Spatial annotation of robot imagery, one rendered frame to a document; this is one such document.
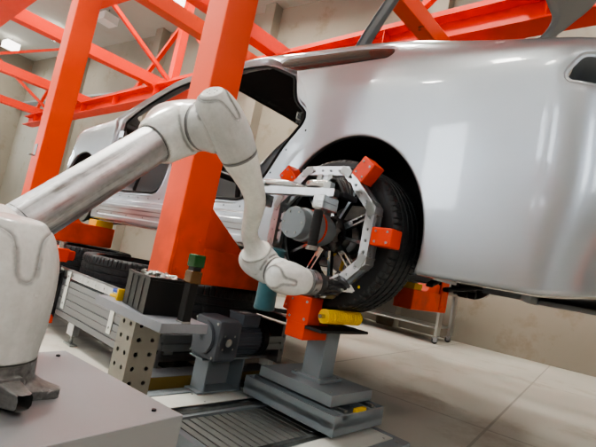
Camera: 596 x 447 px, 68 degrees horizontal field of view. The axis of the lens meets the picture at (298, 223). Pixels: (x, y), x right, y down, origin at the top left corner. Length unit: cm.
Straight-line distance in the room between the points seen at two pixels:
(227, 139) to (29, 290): 57
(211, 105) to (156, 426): 69
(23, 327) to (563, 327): 701
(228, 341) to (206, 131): 103
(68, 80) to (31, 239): 309
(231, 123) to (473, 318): 668
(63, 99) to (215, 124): 276
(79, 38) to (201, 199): 224
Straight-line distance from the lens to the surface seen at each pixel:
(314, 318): 183
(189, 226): 194
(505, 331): 742
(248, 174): 117
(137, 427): 78
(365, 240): 171
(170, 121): 118
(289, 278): 137
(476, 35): 452
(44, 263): 80
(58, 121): 377
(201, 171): 197
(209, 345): 190
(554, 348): 737
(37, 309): 80
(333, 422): 179
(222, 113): 110
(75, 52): 390
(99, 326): 254
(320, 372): 197
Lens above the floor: 69
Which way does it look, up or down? 5 degrees up
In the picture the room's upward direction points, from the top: 11 degrees clockwise
